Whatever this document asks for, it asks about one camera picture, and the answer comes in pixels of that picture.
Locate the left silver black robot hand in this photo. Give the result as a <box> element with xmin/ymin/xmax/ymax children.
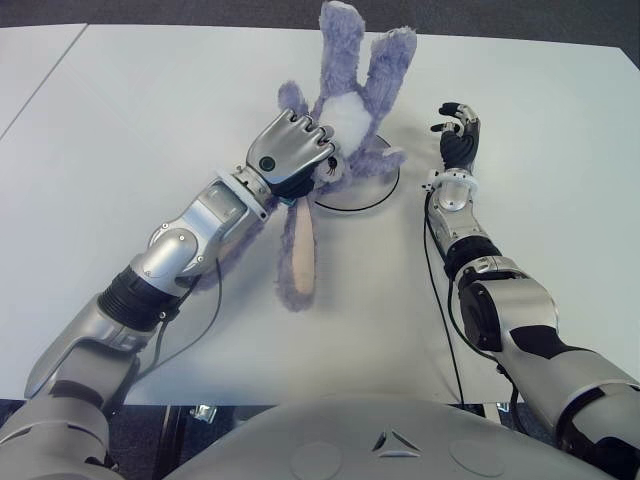
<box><xmin>246</xmin><ymin>109</ymin><xmax>338</xmax><ymax>199</ymax></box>

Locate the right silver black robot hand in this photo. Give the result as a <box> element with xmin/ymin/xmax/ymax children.
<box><xmin>430</xmin><ymin>101</ymin><xmax>483</xmax><ymax>174</ymax></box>

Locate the purple plush bunny doll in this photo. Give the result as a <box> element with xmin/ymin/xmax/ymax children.
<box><xmin>192</xmin><ymin>0</ymin><xmax>419</xmax><ymax>315</ymax></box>

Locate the white plate with black rim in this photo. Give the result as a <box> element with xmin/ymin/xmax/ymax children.
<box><xmin>313</xmin><ymin>133</ymin><xmax>402</xmax><ymax>212</ymax></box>

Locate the grey robot torso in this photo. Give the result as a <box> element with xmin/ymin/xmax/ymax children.
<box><xmin>163</xmin><ymin>396</ymin><xmax>610</xmax><ymax>480</ymax></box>

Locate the right wrist white mount ring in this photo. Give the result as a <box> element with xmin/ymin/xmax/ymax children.
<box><xmin>422</xmin><ymin>168</ymin><xmax>481</xmax><ymax>194</ymax></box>

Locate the wrist white mount ring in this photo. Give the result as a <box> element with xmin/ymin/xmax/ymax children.
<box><xmin>215</xmin><ymin>169</ymin><xmax>270</xmax><ymax>222</ymax></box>
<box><xmin>422</xmin><ymin>168</ymin><xmax>481</xmax><ymax>194</ymax></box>

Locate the left wrist white mount ring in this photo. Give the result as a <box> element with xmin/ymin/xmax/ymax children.
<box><xmin>215</xmin><ymin>169</ymin><xmax>270</xmax><ymax>222</ymax></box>

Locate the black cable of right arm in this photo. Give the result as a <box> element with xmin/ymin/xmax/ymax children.
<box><xmin>424</xmin><ymin>192</ymin><xmax>469</xmax><ymax>404</ymax></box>

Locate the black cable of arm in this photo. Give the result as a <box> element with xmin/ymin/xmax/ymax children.
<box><xmin>106</xmin><ymin>256</ymin><xmax>224</xmax><ymax>417</ymax></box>
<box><xmin>424</xmin><ymin>192</ymin><xmax>469</xmax><ymax>404</ymax></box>

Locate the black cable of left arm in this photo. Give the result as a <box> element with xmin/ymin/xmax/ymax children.
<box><xmin>106</xmin><ymin>256</ymin><xmax>224</xmax><ymax>417</ymax></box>

